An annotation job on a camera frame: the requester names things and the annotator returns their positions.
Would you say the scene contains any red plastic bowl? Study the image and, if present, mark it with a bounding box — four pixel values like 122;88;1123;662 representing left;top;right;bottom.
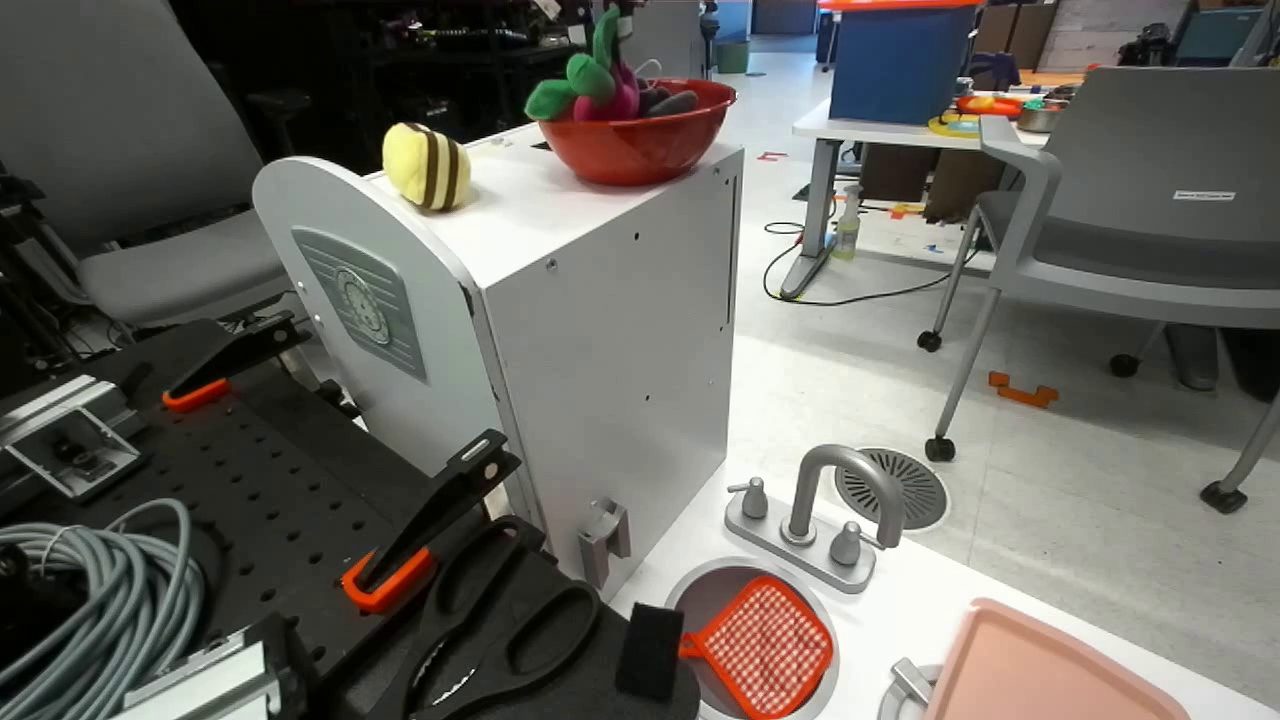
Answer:
534;77;741;190

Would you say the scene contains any purple radish plush toy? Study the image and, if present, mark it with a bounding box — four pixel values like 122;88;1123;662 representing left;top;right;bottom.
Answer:
518;3;653;128

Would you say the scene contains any white toy cupboard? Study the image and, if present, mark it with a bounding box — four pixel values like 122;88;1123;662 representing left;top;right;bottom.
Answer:
246;124;746;594

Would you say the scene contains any grey toy faucet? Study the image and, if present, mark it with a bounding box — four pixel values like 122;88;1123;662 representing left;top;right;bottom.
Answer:
718;442;907;597

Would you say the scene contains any yellow striped plush toy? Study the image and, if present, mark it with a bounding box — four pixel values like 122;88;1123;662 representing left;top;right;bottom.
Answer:
380;120;472;215

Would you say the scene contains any white toy sink counter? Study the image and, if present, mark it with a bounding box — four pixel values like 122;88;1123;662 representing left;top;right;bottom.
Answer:
603;437;1280;720

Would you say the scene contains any orange yellow toy pile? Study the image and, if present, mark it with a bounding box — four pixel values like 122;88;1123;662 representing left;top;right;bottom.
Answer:
933;88;1030;142

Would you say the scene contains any grey utensil in bowl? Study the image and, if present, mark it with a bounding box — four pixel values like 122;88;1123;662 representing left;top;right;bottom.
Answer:
635;79;705;120

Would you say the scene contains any round grey floor drain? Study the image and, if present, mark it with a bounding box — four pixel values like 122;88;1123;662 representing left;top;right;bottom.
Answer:
836;445;950;535

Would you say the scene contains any orange mesh strainer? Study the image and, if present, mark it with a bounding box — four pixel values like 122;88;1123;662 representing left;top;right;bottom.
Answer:
675;572;836;720

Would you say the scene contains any white desk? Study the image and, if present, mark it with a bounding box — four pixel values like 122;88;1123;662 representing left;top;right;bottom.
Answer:
776;96;1061;303

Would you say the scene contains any blue storage bin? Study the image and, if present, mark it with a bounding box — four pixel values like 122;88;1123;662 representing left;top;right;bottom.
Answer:
828;3;983;128

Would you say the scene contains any black perforated table board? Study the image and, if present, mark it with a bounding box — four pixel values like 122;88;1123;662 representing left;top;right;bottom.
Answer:
0;318;534;684

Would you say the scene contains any orange bin lid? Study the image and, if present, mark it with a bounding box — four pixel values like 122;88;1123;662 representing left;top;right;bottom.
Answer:
810;0;983;16

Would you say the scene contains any pink plastic tray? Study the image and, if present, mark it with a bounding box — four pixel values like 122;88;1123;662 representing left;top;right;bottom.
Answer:
921;597;1190;720

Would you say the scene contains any grey padded chair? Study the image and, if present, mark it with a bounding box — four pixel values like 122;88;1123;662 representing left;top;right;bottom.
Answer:
0;0;297;333

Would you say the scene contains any grey office chair on casters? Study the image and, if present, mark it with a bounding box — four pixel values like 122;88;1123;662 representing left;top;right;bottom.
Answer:
914;64;1280;522

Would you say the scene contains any aluminium extrusion bar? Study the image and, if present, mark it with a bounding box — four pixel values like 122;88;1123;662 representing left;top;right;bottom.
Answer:
111;624;292;720

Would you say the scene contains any black floor cable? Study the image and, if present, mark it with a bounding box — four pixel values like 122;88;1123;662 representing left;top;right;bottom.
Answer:
758;215;967;311

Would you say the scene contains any silver square metal frame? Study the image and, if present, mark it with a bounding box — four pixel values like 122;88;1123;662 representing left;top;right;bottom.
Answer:
0;372;142;505

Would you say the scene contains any grey coiled cable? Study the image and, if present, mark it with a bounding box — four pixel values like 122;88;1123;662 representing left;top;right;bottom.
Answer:
0;495;209;720

